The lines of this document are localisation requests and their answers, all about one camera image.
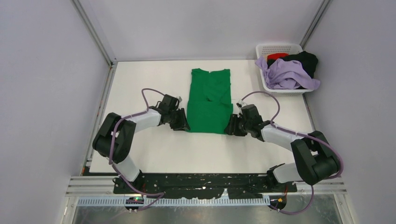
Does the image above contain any white laundry basket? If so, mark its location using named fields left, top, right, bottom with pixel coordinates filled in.
left=256, top=43, right=314, bottom=95

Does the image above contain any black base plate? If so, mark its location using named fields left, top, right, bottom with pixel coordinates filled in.
left=131, top=173, right=297, bottom=199

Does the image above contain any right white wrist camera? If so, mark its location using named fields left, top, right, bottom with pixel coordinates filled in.
left=236, top=101, right=246, bottom=108

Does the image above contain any lavender t shirt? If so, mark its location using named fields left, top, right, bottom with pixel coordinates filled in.
left=255, top=56, right=320, bottom=90

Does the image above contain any green t shirt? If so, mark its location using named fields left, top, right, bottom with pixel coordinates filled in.
left=186, top=68, right=233, bottom=134

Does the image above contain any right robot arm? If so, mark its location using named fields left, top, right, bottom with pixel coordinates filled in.
left=224, top=105, right=341, bottom=192

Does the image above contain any right corner frame post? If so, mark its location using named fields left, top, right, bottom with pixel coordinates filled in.
left=299, top=0, right=333, bottom=49

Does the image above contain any slotted cable duct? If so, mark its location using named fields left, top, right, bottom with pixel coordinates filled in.
left=77, top=196, right=270, bottom=207

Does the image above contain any black t shirt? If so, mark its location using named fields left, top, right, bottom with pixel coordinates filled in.
left=267, top=51, right=319, bottom=78

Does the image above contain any left corner frame post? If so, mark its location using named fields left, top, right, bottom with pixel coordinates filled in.
left=71, top=0, right=117, bottom=67

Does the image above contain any corner frame post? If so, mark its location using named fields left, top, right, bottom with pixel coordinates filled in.
left=299, top=0, right=333, bottom=49
left=71, top=0, right=117, bottom=67

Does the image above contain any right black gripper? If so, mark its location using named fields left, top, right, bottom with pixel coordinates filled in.
left=224, top=114, right=252, bottom=137

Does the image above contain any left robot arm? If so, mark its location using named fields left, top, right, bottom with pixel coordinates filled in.
left=92, top=94, right=190, bottom=193

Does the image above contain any red t shirt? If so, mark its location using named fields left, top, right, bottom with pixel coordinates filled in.
left=267, top=52, right=289, bottom=61

